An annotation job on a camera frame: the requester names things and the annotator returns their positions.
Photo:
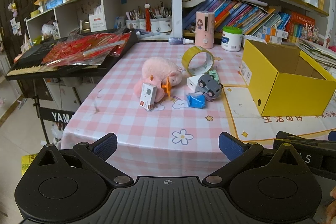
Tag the white red small box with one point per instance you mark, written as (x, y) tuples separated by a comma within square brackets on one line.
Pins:
[(148, 95)]

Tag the pink plush pig toy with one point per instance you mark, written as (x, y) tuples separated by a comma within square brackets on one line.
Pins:
[(156, 71)]

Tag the blue clay packet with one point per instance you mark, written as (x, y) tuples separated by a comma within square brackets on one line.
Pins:
[(195, 100)]

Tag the orange white medicine boxes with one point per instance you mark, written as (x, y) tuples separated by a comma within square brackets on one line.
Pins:
[(272, 35)]

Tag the grey toy car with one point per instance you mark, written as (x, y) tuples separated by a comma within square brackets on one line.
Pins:
[(210, 87)]

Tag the white charger block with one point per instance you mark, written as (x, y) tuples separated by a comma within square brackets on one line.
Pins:
[(192, 83)]

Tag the pink humidifier cylinder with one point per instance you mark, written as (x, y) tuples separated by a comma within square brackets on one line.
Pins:
[(204, 29)]

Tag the yellow cardboard box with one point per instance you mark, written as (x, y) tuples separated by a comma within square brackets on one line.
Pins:
[(285, 81)]

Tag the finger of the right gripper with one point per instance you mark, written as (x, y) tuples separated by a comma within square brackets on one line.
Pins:
[(332, 136)]

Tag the row of leaning books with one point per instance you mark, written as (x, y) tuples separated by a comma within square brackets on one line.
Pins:
[(247, 16)]

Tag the white jar green lid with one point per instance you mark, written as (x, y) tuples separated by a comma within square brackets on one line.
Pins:
[(231, 38)]

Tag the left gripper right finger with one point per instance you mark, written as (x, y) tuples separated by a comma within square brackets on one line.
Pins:
[(241, 155)]

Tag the pink checkered tablecloth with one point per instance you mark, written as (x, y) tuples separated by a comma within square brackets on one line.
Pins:
[(174, 139)]

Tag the black electronic keyboard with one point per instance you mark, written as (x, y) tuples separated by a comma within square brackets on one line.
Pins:
[(29, 66)]

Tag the stack of papers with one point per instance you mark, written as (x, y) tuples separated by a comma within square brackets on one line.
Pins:
[(325, 57)]

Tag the red packaged decorations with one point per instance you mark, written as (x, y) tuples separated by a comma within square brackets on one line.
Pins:
[(90, 50)]

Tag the yellow tape roll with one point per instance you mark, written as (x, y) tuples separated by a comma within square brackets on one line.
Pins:
[(197, 60)]

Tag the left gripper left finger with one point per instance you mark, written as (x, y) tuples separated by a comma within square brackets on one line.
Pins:
[(94, 157)]

